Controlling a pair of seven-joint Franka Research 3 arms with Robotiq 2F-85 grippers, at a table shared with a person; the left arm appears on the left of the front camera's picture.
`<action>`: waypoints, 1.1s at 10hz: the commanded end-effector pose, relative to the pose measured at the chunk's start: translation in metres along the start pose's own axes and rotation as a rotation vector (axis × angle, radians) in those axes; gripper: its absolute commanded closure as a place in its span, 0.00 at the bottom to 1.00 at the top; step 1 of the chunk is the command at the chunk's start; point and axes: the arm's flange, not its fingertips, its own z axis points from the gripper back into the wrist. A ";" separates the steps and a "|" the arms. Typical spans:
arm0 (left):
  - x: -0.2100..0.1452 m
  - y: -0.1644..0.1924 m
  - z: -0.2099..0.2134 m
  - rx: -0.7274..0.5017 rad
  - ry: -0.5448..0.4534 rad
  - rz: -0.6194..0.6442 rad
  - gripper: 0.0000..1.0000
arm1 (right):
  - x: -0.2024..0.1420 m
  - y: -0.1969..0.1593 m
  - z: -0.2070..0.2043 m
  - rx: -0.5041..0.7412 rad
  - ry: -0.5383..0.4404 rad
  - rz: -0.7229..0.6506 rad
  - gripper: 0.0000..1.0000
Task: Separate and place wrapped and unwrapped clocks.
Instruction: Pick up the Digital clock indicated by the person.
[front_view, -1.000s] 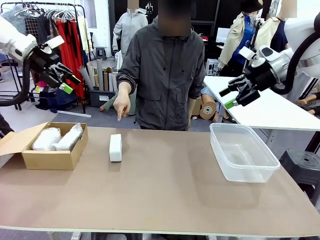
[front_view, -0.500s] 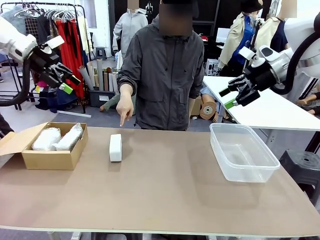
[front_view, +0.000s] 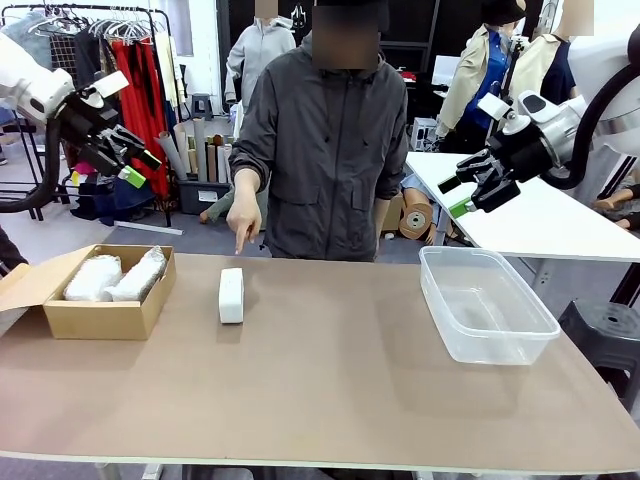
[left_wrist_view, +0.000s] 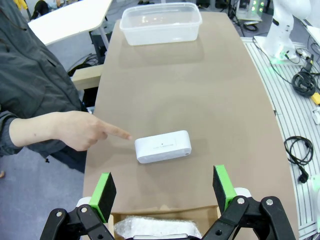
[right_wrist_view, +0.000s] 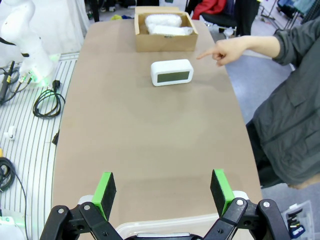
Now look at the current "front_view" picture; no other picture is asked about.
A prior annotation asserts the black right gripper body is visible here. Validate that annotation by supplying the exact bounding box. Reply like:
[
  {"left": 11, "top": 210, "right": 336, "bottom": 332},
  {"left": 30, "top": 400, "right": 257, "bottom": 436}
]
[{"left": 487, "top": 129, "right": 554, "bottom": 184}]

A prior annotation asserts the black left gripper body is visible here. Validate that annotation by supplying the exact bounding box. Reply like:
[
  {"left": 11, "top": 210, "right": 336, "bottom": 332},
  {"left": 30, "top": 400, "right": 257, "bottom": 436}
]
[{"left": 57, "top": 88, "right": 124, "bottom": 149}]

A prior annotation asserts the narrow bubble-wrapped clock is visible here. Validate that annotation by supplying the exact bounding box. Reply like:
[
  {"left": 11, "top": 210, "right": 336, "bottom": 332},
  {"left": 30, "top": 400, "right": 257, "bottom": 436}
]
[{"left": 103, "top": 245, "right": 168, "bottom": 303}]

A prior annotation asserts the wide bubble-wrapped clock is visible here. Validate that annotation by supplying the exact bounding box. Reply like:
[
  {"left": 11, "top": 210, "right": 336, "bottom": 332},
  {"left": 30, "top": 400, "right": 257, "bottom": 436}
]
[{"left": 63, "top": 254, "right": 124, "bottom": 303}]

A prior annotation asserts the unwrapped white clock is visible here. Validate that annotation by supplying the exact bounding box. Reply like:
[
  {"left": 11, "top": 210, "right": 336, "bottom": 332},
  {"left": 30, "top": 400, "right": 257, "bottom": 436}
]
[{"left": 217, "top": 266, "right": 246, "bottom": 325}]

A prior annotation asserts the person's right forearm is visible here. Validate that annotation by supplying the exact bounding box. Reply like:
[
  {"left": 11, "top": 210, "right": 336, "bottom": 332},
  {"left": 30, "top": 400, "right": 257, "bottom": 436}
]
[{"left": 229, "top": 142, "right": 274, "bottom": 195}]

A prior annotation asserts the person's left hand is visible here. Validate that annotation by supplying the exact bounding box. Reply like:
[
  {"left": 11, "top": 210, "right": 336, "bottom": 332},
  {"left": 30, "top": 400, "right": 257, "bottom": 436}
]
[{"left": 225, "top": 190, "right": 264, "bottom": 257}]

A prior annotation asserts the navy clothes pile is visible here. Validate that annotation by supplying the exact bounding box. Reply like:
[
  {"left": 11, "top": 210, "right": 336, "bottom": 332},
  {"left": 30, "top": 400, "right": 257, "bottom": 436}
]
[{"left": 69, "top": 179, "right": 157, "bottom": 227}]

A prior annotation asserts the leaning grey paper roll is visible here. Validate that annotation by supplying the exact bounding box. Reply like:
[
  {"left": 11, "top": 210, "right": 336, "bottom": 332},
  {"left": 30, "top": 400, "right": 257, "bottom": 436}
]
[{"left": 155, "top": 130, "right": 189, "bottom": 182}]

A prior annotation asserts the white side table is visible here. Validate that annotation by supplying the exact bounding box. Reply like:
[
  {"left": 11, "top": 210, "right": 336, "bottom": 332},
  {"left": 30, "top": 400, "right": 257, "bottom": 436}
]
[{"left": 404, "top": 149, "right": 640, "bottom": 301}]

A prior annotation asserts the red dress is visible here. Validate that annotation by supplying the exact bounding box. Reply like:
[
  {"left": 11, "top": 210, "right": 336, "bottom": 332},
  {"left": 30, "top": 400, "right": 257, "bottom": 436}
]
[{"left": 109, "top": 38, "right": 172, "bottom": 199}]

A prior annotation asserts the beige paper roll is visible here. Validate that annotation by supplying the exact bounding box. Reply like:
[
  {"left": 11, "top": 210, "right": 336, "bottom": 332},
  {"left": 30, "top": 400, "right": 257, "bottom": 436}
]
[{"left": 172, "top": 123, "right": 199, "bottom": 177}]

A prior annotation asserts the white computer case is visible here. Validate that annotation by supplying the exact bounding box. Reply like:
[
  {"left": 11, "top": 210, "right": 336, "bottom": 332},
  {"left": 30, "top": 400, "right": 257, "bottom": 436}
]
[{"left": 410, "top": 116, "right": 442, "bottom": 152}]

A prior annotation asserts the tall grey paper roll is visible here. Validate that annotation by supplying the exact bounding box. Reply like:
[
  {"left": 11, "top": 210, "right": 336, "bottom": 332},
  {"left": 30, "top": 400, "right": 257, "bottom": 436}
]
[{"left": 191, "top": 116, "right": 209, "bottom": 184}]

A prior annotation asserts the black patterned garment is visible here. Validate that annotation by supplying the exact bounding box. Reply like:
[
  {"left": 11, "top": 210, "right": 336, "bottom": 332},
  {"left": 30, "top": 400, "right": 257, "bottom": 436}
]
[{"left": 73, "top": 33, "right": 117, "bottom": 92}]

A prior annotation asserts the grey storage bin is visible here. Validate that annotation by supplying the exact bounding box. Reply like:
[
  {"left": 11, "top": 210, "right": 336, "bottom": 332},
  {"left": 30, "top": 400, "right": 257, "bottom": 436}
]
[{"left": 176, "top": 178, "right": 237, "bottom": 217}]

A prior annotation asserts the small grey stool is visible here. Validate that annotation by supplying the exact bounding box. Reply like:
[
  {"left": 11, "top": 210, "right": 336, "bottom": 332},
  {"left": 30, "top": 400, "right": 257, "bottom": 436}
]
[{"left": 190, "top": 92, "right": 214, "bottom": 122}]

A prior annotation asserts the mannequin torso with wooden disc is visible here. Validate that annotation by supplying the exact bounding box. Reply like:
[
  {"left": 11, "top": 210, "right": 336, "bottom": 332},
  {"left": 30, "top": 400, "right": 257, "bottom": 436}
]
[{"left": 397, "top": 172, "right": 444, "bottom": 243}]

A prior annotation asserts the mannequin in beige coat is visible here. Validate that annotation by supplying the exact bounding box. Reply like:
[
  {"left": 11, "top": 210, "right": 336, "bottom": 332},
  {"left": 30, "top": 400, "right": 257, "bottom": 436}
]
[{"left": 436, "top": 0, "right": 520, "bottom": 152}]

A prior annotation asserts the brown paper roll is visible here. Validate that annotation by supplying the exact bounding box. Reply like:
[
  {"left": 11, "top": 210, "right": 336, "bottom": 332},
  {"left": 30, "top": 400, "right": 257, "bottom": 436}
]
[{"left": 205, "top": 133, "right": 234, "bottom": 184}]

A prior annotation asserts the grey-blue jacket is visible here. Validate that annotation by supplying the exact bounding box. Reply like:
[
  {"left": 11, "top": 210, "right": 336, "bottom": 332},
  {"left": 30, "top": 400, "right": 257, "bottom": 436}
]
[{"left": 7, "top": 11, "right": 54, "bottom": 72}]

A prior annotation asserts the mannequin in cream vest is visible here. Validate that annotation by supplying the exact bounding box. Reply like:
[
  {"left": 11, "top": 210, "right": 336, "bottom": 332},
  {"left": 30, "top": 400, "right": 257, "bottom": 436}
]
[{"left": 509, "top": 30, "right": 579, "bottom": 109}]

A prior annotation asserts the brown cardboard carton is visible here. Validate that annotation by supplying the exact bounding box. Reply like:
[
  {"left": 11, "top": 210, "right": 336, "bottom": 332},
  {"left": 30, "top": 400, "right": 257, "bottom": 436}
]
[{"left": 382, "top": 191, "right": 406, "bottom": 234}]

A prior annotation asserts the black metal stand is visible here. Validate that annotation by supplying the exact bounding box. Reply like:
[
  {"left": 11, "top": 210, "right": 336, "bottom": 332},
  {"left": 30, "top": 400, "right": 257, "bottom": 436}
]
[{"left": 0, "top": 182, "right": 72, "bottom": 222}]

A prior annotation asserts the white monitor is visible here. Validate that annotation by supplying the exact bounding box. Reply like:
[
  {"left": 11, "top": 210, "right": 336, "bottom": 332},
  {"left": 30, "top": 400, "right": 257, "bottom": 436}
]
[{"left": 431, "top": 54, "right": 464, "bottom": 87}]

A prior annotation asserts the black clothes rack with hangers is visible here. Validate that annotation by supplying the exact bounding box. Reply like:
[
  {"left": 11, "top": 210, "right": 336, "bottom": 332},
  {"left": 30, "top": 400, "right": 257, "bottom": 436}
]
[{"left": 0, "top": 3, "right": 174, "bottom": 229}]

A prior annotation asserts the clear plastic container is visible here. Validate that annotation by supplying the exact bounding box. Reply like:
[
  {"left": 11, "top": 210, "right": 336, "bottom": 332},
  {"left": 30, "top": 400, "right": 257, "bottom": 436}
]
[{"left": 418, "top": 245, "right": 562, "bottom": 367}]

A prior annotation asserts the person's dark sleeve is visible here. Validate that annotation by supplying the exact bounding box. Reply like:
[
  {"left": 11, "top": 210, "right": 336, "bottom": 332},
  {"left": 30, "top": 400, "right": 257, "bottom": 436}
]
[{"left": 0, "top": 227, "right": 30, "bottom": 279}]

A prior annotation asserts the open brown cardboard box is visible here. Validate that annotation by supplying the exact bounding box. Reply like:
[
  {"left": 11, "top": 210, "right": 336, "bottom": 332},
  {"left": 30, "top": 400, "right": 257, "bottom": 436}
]
[{"left": 0, "top": 243, "right": 178, "bottom": 342}]

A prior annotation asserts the person in grey jacket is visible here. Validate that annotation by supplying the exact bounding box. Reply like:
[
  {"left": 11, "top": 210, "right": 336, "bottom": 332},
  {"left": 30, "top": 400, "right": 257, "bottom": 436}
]
[{"left": 229, "top": 0, "right": 409, "bottom": 264}]

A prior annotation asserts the person in light grey hoodie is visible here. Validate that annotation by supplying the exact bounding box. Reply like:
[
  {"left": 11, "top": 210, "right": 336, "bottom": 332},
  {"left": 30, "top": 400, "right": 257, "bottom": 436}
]
[{"left": 224, "top": 13, "right": 298, "bottom": 107}]

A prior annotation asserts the black plastic stool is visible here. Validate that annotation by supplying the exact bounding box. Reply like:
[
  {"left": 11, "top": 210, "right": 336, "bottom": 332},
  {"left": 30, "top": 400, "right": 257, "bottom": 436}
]
[{"left": 556, "top": 298, "right": 640, "bottom": 401}]

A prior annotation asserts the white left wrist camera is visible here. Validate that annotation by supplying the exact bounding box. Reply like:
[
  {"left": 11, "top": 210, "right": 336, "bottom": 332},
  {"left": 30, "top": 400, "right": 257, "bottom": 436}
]
[{"left": 93, "top": 69, "right": 132, "bottom": 99}]

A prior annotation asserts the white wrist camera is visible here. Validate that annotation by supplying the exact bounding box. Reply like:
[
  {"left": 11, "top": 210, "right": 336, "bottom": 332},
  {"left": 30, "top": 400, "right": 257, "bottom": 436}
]
[
  {"left": 477, "top": 93, "right": 512, "bottom": 122},
  {"left": 93, "top": 69, "right": 132, "bottom": 99}
]

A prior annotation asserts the white floor rail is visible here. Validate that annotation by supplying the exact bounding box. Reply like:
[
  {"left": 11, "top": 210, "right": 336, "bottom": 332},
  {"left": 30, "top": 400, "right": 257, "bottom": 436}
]
[{"left": 111, "top": 221, "right": 184, "bottom": 237}]

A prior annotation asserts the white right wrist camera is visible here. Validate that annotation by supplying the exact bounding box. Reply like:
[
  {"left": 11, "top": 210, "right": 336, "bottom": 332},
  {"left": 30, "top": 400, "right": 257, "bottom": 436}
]
[{"left": 477, "top": 93, "right": 512, "bottom": 122}]

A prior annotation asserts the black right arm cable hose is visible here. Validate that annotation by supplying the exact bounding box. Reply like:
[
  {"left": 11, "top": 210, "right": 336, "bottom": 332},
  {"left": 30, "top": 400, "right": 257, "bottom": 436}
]
[{"left": 543, "top": 63, "right": 640, "bottom": 191}]

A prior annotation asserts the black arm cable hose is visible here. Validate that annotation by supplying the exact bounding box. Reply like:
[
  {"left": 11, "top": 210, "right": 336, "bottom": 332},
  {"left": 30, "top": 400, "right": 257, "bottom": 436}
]
[
  {"left": 543, "top": 63, "right": 640, "bottom": 191},
  {"left": 0, "top": 116, "right": 64, "bottom": 216}
]

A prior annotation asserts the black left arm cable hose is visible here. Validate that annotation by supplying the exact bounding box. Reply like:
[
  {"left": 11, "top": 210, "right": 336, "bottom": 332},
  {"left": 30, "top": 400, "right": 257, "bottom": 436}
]
[{"left": 0, "top": 116, "right": 64, "bottom": 216}]

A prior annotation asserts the black aluminium frame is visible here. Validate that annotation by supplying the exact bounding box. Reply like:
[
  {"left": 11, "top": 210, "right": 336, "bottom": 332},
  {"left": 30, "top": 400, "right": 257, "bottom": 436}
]
[{"left": 608, "top": 257, "right": 640, "bottom": 307}]

